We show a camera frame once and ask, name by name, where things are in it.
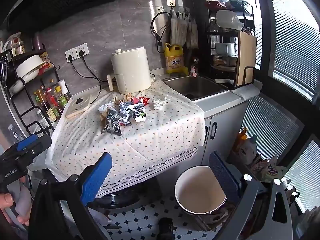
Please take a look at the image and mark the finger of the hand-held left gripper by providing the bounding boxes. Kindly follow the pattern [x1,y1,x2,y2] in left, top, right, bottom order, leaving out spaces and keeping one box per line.
[15,134,52,155]

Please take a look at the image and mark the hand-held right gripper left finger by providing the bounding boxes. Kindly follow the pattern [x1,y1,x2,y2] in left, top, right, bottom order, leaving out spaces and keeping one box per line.
[27,152,112,240]

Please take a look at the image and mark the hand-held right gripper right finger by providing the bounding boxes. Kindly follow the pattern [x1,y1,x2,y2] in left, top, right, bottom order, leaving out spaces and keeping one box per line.
[209,151,293,240]

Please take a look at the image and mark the white round bin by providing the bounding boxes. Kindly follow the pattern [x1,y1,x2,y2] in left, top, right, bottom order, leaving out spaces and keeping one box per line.
[174,165,228,215]

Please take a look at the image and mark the pile of wrappers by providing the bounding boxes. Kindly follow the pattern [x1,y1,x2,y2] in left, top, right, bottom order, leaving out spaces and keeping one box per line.
[99,92,150,137]

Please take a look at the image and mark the white plastic bag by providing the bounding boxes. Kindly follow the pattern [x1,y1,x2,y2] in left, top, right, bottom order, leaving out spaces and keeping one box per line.
[153,97,168,110]

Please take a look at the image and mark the person's left hand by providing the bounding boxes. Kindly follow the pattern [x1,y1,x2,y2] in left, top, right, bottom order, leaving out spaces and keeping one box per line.
[0,194,30,227]

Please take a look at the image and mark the clear plastic bottle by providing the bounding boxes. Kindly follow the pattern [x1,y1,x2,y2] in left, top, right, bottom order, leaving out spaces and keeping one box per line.
[7,124,24,142]

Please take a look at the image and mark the white laundry detergent bottle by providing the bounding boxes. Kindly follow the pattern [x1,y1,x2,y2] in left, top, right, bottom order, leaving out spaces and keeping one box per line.
[237,134,258,165]

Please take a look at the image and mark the narrow grey cabinet door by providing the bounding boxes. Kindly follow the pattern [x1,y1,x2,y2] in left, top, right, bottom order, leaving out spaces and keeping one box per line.
[200,116,213,157]

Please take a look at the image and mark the pink printed bag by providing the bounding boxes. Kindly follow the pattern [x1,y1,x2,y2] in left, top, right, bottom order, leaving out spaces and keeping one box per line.
[250,155,265,175]

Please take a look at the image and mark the orange bottle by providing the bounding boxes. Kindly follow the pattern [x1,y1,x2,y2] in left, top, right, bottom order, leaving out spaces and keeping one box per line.
[234,127,248,153]

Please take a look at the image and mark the plastic snack bag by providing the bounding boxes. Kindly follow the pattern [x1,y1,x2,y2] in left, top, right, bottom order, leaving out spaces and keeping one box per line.
[262,159,288,183]

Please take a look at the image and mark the wide grey cabinet door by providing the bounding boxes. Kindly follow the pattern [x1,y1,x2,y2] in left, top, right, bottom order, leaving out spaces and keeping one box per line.
[209,100,249,165]

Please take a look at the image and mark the cream flat appliance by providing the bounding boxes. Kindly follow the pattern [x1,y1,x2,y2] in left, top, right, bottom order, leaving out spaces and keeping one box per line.
[65,92,100,118]

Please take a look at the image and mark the floral white tablecloth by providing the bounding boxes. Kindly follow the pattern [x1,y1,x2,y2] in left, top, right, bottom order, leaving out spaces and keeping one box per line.
[46,79,205,198]

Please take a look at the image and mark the white shallow bowl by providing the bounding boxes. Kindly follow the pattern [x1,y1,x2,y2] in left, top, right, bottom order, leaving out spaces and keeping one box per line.
[16,69,40,84]

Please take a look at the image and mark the grey spray bottle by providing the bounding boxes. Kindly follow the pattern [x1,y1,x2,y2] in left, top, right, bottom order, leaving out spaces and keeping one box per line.
[282,180,300,205]

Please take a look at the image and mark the person's black shoe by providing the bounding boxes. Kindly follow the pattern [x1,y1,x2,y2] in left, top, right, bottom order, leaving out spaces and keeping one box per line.
[157,217,175,240]

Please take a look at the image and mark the white deep bowl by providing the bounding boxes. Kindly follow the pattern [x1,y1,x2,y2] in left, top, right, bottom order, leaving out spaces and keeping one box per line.
[15,54,47,77]

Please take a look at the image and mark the crumpled brown paper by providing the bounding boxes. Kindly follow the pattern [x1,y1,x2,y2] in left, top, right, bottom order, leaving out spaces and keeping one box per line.
[114,93,133,104]

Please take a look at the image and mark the red yellow packets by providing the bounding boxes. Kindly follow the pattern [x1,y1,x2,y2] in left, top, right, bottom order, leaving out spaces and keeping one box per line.
[39,51,54,69]

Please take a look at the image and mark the black spice rack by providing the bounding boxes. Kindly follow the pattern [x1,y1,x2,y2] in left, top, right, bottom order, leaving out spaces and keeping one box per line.
[0,44,62,140]

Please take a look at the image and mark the white cloth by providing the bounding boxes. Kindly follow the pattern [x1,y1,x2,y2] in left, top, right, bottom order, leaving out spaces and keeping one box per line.
[231,81,263,99]

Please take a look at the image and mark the steel sink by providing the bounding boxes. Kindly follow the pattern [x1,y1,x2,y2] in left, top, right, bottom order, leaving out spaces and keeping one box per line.
[162,75,229,100]

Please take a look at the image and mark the purple cup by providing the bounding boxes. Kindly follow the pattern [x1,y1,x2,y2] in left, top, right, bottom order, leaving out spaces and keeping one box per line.
[32,31,44,50]

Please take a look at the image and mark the cream air fryer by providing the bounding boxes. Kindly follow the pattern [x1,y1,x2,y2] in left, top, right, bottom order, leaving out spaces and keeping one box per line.
[107,46,152,95]

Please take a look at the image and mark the steel pan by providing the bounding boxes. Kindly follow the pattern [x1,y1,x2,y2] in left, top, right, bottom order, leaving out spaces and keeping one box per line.
[212,55,238,67]

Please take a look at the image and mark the wooden cutting board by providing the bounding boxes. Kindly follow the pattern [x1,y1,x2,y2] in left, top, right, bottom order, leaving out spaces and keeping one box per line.
[235,31,257,87]

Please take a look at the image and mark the yellow detergent bottle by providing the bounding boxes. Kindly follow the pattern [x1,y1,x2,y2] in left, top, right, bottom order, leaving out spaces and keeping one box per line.
[164,42,189,77]

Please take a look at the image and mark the white pot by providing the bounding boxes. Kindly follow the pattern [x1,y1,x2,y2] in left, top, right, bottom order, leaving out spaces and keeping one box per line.
[215,42,235,55]

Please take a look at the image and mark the hanging paper packet bundle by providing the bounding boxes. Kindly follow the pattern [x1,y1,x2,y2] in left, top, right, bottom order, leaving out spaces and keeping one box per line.
[186,15,199,49]
[170,7,189,46]

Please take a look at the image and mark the black dish rack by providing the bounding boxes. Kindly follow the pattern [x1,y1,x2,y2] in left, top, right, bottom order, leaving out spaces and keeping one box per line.
[205,0,257,87]

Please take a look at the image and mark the white window blinds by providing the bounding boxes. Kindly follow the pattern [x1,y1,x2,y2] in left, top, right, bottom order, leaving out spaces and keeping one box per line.
[246,0,320,205]

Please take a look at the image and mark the large white bowl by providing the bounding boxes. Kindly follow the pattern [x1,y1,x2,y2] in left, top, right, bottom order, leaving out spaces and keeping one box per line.
[216,10,244,28]

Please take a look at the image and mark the black power cable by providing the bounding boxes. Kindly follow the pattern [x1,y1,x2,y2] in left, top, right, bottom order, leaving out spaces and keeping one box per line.
[80,54,102,104]
[69,58,109,83]

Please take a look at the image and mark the hanging black cable coil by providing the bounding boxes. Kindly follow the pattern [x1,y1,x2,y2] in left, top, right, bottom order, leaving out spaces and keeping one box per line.
[150,11,173,54]

